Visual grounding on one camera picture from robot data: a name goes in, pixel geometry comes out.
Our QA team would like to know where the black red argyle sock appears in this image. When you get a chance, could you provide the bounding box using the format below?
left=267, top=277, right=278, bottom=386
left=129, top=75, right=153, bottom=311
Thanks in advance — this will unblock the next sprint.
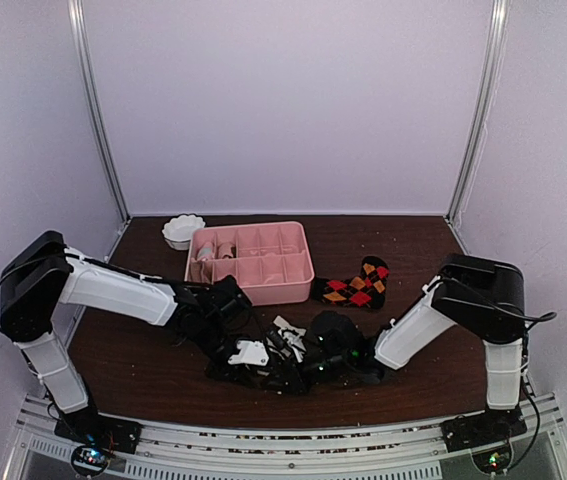
left=310, top=256, right=389, bottom=310

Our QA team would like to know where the pink divided organizer tray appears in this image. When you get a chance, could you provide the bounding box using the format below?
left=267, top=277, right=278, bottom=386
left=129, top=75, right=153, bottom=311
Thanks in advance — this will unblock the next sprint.
left=185, top=221, right=315, bottom=306

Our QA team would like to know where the right aluminium frame post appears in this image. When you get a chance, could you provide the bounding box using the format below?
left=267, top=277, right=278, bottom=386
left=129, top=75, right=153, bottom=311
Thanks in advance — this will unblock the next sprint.
left=446, top=0, right=511, bottom=227

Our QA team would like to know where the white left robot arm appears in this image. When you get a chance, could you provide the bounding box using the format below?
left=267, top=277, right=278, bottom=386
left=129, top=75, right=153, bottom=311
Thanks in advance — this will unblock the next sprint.
left=0, top=231, right=269, bottom=444

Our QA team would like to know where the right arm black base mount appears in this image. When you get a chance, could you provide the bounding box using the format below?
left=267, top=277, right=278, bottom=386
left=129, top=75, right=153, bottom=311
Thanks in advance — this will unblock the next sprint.
left=440, top=406, right=527, bottom=452

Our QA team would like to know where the left aluminium frame post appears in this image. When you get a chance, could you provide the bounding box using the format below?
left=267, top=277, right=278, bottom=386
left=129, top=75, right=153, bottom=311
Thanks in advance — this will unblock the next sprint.
left=68, top=0, right=131, bottom=223

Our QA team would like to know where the pink and mint rolled sock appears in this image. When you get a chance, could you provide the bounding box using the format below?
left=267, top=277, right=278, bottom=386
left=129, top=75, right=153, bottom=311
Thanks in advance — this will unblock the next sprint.
left=195, top=241, right=216, bottom=262

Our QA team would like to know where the aluminium frame post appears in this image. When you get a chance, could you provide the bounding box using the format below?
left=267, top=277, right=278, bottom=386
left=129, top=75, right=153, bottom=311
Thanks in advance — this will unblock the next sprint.
left=446, top=0, right=511, bottom=227
left=68, top=0, right=131, bottom=223

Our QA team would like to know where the white scalloped ceramic bowl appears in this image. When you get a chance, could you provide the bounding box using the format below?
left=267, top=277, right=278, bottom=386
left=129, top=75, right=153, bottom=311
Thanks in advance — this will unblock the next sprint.
left=162, top=214, right=206, bottom=251

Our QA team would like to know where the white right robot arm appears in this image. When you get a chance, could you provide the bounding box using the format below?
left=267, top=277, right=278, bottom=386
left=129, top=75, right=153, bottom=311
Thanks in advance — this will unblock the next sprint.
left=262, top=254, right=531, bottom=442

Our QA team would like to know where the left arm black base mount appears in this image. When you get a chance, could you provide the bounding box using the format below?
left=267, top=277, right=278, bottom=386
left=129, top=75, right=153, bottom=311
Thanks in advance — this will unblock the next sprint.
left=54, top=400, right=142, bottom=454

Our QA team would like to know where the beige rolled sock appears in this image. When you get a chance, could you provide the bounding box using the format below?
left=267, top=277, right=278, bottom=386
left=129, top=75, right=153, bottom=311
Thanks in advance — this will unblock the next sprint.
left=217, top=242, right=237, bottom=260

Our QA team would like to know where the front aluminium rail base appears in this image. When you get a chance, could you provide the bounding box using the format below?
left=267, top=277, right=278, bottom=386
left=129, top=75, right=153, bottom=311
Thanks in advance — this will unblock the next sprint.
left=0, top=394, right=567, bottom=479

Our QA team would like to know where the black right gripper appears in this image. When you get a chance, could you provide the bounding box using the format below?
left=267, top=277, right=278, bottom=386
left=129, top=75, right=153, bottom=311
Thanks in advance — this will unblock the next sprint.
left=264, top=354, right=353, bottom=400

